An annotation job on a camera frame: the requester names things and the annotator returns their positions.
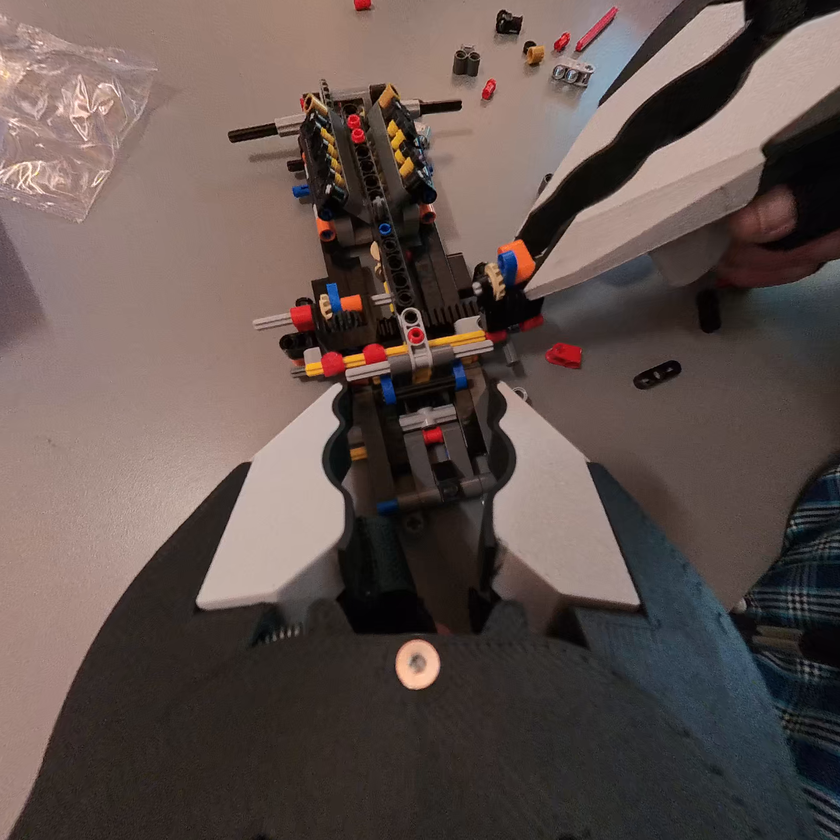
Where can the person's right hand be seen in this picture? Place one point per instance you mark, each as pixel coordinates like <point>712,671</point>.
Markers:
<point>761,216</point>

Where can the black lego gear assembly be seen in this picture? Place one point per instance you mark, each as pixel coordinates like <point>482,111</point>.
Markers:
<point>505,308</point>

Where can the short black lego beam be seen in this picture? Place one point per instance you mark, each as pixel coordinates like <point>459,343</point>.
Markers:
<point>709,312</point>

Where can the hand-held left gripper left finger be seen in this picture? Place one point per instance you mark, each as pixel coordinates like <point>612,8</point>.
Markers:
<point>275,525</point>

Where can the clear plastic bag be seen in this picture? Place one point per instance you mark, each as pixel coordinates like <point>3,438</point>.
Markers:
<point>59,118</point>

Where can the light grey lego beam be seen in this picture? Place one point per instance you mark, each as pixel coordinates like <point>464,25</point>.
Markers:
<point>573,71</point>

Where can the orange lego piece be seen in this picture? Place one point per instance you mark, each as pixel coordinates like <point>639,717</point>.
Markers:
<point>515,256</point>

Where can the long red lego axle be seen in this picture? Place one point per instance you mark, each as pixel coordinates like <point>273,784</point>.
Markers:
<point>596,29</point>

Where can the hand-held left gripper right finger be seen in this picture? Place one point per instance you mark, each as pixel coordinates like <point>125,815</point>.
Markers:
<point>564,525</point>

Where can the person's plaid shirt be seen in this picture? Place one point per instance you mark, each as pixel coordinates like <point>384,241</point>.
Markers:
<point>800,722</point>

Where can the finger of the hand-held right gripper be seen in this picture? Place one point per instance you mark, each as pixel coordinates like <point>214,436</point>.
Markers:
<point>689,184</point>
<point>656,85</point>

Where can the dark grey lego connector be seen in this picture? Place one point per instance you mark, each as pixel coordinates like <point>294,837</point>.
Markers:
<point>466,62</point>

